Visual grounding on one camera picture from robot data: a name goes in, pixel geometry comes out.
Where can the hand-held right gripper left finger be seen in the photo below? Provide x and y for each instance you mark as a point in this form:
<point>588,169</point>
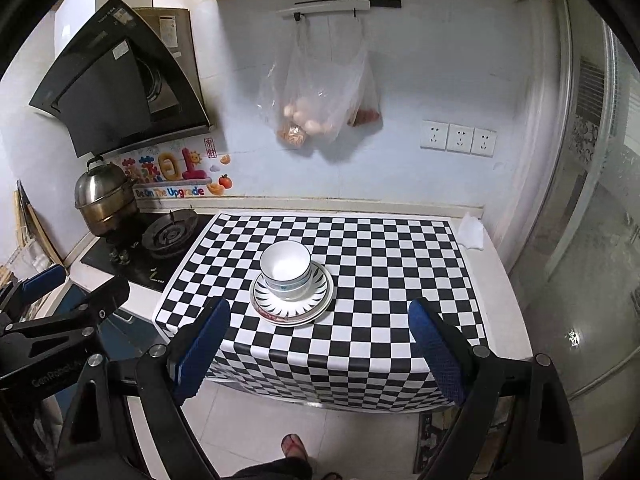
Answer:
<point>200,350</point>

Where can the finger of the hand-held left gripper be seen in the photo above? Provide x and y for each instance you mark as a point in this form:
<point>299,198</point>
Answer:
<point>100,300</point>
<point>45,278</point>

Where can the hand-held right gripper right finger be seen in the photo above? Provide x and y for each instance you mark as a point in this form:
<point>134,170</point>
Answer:
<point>440,355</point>

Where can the white bowl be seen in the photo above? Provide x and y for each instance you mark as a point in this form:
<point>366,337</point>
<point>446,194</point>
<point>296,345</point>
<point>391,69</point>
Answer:
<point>287,292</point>
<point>285,260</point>

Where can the red print white plate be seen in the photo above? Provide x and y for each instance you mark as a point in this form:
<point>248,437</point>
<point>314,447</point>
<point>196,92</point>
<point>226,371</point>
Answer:
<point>322,307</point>

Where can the blue leaf pattern plate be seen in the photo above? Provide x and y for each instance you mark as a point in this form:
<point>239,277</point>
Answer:
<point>317,280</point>

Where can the blue base cabinet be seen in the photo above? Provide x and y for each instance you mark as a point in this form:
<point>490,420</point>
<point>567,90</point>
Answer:
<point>125,332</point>

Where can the wooden cutting board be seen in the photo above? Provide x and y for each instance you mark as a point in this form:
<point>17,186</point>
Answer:
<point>37,230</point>

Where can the black white checkered mat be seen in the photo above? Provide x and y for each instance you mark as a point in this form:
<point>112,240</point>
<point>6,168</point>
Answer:
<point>390,285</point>

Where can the black gas stove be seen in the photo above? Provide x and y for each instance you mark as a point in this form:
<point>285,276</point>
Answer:
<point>165,240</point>

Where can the stainless steel pot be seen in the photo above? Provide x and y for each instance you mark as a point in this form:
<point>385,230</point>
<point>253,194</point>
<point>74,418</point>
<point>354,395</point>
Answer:
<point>102,195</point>

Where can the white tissue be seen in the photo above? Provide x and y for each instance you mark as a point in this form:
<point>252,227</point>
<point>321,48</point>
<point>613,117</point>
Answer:
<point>471,232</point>

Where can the person's sandaled foot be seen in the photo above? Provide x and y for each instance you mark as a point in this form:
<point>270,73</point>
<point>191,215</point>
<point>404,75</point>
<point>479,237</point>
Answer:
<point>295,446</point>

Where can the person's dark trouser leg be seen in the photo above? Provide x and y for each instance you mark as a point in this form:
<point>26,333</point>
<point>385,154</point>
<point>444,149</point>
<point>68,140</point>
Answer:
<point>275,470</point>

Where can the frosted glass sliding door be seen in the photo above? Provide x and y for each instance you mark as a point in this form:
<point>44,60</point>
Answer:
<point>590,240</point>

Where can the black range hood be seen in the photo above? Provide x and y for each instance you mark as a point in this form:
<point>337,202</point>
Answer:
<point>100,85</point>

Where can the small clear plastic bag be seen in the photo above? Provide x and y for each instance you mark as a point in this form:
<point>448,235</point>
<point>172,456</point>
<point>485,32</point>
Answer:
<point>369,105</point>

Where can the colourful fruit wall sticker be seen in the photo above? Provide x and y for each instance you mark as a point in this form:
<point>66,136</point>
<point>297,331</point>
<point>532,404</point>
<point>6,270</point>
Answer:
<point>170,170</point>

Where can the white wall socket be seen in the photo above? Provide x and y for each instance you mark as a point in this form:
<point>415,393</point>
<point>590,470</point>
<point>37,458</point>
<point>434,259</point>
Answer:
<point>434,135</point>
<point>484,142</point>
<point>460,138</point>

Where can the wall hook rail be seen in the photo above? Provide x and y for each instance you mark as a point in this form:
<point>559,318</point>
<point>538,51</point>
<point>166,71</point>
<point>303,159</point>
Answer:
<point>340,6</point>

